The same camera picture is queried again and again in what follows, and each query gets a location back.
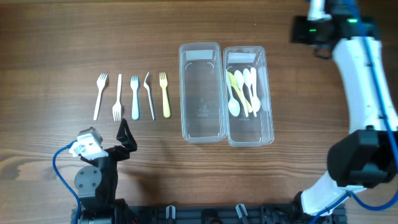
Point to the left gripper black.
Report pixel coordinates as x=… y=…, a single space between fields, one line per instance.
x=127 y=141

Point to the white fork tines down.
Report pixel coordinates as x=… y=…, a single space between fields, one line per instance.
x=117 y=107

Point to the clear white fork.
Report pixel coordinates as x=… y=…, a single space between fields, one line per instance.
x=147 y=87

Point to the white flat-handle spoon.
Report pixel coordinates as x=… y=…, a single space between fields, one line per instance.
x=248 y=82

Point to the yellow spoon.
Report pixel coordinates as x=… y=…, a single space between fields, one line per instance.
x=233 y=83

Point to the white spoon slim handle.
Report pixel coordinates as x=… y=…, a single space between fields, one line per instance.
x=233 y=105

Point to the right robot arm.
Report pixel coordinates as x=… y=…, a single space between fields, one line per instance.
x=367 y=157

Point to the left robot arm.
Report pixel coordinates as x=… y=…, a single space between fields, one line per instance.
x=97 y=182

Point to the clear container left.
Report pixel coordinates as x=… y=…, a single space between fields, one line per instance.
x=202 y=93

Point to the clear container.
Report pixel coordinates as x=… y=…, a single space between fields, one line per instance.
x=202 y=93
x=249 y=131

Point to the clear container right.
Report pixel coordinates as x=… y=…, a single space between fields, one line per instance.
x=249 y=131

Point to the light blue fork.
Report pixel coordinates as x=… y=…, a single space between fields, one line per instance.
x=135 y=105

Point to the yellow fork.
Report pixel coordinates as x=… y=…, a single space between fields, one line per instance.
x=165 y=100

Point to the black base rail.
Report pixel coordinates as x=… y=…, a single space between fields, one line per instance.
x=227 y=215

